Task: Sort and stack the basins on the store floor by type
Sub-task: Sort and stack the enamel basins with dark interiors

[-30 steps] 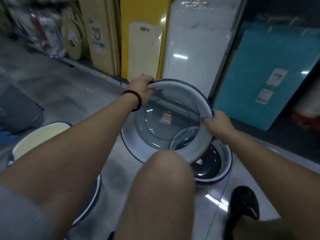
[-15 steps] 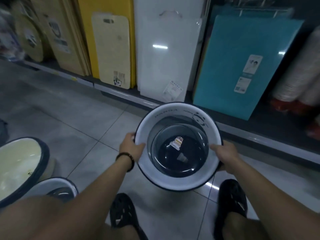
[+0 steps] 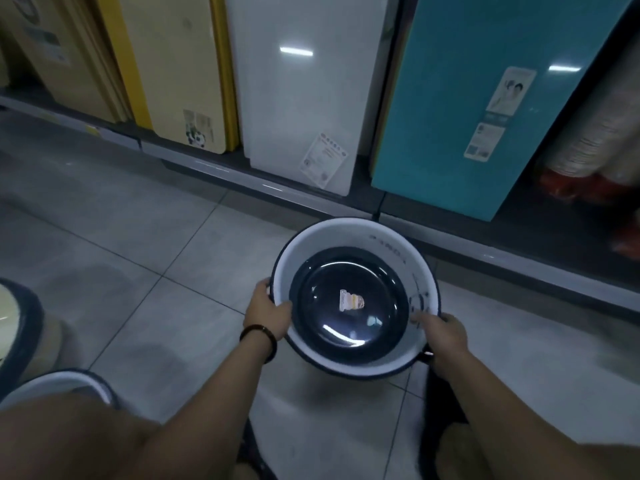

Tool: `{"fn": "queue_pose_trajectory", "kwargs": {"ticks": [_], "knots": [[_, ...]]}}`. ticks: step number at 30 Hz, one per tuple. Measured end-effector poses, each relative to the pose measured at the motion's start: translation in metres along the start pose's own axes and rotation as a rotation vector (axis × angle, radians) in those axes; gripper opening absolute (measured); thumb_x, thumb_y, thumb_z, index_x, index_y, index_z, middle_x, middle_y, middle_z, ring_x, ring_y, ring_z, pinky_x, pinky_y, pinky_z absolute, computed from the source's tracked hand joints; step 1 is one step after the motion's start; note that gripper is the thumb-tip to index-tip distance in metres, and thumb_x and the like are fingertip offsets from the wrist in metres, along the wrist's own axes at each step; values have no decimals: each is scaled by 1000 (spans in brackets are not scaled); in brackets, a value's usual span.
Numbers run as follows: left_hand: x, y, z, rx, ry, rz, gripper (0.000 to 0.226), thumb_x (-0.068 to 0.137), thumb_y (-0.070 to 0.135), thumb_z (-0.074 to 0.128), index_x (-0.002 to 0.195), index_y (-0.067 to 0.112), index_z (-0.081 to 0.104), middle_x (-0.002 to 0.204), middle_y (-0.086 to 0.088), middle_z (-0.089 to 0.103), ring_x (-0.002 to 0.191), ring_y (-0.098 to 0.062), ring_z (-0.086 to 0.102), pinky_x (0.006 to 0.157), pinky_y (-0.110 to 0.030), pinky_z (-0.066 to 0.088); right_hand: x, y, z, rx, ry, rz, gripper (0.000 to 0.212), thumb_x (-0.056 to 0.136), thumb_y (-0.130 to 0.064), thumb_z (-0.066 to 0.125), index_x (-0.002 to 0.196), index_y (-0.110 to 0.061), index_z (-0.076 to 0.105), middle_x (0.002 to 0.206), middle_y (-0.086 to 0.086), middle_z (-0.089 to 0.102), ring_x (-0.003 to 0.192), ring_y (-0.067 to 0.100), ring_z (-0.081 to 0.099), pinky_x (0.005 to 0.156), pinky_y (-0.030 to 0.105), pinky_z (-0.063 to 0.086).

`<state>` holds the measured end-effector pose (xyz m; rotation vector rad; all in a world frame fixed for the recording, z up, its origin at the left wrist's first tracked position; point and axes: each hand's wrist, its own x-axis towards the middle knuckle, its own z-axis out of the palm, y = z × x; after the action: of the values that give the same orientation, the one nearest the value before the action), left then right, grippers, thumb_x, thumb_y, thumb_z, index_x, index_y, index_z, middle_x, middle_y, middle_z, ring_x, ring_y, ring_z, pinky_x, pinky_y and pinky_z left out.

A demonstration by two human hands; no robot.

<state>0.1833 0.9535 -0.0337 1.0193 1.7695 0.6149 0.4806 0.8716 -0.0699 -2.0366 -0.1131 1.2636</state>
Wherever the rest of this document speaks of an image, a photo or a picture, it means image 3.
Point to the white basin with dark rim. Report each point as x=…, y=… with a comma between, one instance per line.
x=60, y=382

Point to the person's left hand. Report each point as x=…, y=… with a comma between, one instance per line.
x=265, y=312

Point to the cream basin with dark rim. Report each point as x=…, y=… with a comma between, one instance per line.
x=20, y=329

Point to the yellow board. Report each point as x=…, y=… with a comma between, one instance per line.
x=120, y=59

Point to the grey metal shelf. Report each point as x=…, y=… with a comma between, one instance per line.
x=280, y=187

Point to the white enamel basin dark rim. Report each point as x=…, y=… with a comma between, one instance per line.
x=400, y=254

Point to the person's right forearm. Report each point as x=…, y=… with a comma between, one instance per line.
x=515, y=424

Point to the tan wooden board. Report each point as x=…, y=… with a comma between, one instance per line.
x=55, y=49

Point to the red plastic container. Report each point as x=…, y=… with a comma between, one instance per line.
x=575, y=187

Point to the person's left leg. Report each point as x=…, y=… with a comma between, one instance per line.
x=65, y=439

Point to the black sandal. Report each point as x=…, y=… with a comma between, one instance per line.
x=435, y=414
x=252, y=454

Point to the person's right thumb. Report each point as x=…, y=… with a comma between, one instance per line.
x=425, y=319

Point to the dark glossy plate with sticker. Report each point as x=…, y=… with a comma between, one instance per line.
x=345, y=304

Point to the person's left thumb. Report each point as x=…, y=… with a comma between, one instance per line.
x=282, y=308

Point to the person's left forearm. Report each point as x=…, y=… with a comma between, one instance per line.
x=210, y=414

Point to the person's right hand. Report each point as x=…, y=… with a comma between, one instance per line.
x=447, y=342

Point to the cream board with label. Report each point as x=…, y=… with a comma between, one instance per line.
x=170, y=64

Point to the teal board with labels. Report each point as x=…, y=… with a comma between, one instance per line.
x=450, y=109

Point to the white board with label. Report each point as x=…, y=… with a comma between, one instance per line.
x=300, y=94

